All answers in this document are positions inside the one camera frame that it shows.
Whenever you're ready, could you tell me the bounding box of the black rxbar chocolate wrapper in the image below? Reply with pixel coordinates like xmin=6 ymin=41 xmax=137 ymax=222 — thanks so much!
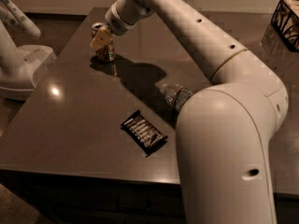
xmin=121 ymin=110 xmax=168 ymax=156

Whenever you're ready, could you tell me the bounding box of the black wire basket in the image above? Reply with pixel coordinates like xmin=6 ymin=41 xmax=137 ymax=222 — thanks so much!
xmin=271 ymin=0 xmax=299 ymax=52

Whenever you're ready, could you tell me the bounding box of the orange soda can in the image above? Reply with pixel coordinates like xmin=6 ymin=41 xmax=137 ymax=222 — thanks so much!
xmin=91 ymin=22 xmax=115 ymax=63

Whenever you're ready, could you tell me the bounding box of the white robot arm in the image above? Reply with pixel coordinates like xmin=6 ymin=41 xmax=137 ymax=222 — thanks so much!
xmin=92 ymin=0 xmax=289 ymax=224

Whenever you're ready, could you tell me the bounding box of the clear plastic water bottle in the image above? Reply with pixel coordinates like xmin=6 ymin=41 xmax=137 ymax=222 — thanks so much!
xmin=161 ymin=84 xmax=193 ymax=112

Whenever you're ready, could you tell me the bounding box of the dark cabinet drawer handle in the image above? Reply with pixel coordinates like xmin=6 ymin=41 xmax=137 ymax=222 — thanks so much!
xmin=117 ymin=196 xmax=150 ymax=212

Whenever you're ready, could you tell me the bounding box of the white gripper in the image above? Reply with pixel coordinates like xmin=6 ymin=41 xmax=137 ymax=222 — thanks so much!
xmin=91 ymin=0 xmax=153 ymax=51

